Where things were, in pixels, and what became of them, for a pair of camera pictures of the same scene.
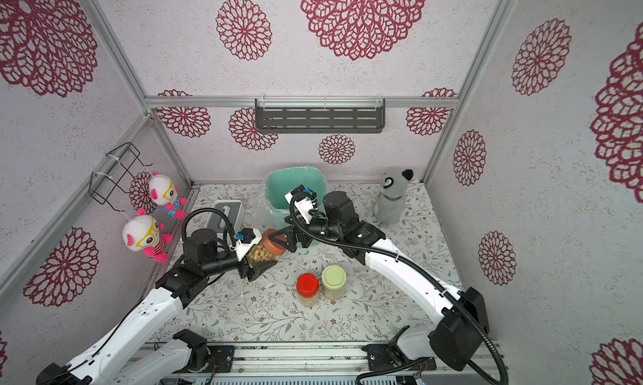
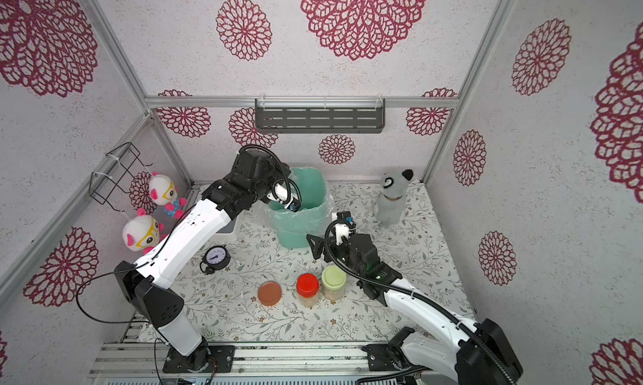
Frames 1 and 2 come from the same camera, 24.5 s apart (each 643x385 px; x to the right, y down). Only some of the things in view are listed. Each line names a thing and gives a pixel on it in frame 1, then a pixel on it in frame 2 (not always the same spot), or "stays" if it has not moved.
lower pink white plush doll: x=141 y=233 stays
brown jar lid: x=271 y=246 -> x=270 y=293
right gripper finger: x=295 y=220 -> x=316 y=243
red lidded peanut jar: x=307 y=288 stays
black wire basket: x=115 y=168 stays
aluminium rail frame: x=345 y=360 stays
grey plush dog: x=389 y=207 stays
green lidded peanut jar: x=334 y=279 stays
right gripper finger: x=291 y=238 -> x=327 y=255
